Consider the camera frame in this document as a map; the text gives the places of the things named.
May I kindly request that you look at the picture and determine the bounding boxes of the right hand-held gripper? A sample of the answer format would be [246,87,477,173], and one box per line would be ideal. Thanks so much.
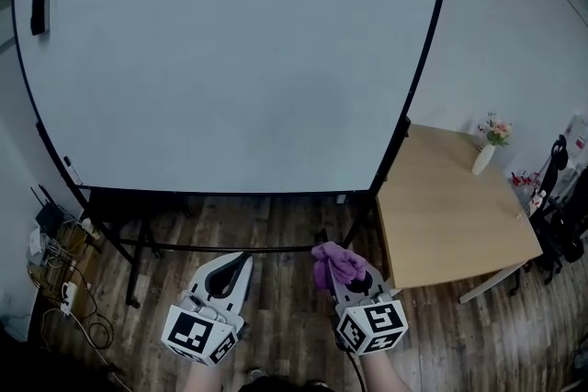
[328,263,410,357]

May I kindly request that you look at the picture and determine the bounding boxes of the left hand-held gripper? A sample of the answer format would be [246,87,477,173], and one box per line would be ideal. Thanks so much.
[160,251,254,367]

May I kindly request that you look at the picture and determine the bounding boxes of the purple cloth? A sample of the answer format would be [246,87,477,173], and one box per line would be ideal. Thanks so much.
[311,241,368,293]

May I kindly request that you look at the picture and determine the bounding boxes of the large whiteboard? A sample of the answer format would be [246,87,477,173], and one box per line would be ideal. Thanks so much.
[11,0,457,198]

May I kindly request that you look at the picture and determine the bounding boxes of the person's right forearm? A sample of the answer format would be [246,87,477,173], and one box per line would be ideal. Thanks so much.
[360,351,413,392]

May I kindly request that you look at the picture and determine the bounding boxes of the person's left forearm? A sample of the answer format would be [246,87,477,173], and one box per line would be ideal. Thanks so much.
[183,362,221,392]

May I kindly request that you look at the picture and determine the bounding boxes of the black whiteboard eraser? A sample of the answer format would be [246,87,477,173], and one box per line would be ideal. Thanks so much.
[29,0,51,37]

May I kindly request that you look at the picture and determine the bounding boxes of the wooden table white legs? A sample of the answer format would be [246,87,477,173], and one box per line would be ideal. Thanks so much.
[375,123,544,305]

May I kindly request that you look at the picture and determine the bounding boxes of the person's black trousers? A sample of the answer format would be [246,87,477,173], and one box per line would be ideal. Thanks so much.
[238,375,336,392]

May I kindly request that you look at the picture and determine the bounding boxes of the white power strip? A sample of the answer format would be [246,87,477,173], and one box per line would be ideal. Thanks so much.
[61,281,79,317]

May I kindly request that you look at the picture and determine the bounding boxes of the stack of cardboard boxes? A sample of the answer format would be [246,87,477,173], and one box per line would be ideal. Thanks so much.
[27,219,102,290]

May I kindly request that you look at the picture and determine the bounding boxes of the white vase with flowers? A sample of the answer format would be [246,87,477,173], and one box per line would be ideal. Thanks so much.
[471,112,514,176]

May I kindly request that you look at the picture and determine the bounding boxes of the black router with antennas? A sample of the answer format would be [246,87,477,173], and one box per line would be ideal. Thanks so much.
[30,185,65,235]

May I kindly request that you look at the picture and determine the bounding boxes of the white marker pen black cap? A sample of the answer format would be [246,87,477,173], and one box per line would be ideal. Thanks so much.
[62,155,83,185]

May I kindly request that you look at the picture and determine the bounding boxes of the red small decorations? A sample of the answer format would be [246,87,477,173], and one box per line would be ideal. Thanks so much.
[511,169,542,188]

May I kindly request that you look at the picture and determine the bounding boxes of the black office chair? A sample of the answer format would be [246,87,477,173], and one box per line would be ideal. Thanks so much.
[509,133,588,296]

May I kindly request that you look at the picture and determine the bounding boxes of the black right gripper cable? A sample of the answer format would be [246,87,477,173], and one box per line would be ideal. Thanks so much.
[342,346,368,392]

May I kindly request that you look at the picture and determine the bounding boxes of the black looped floor cable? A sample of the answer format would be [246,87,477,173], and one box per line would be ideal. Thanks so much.
[40,307,115,350]

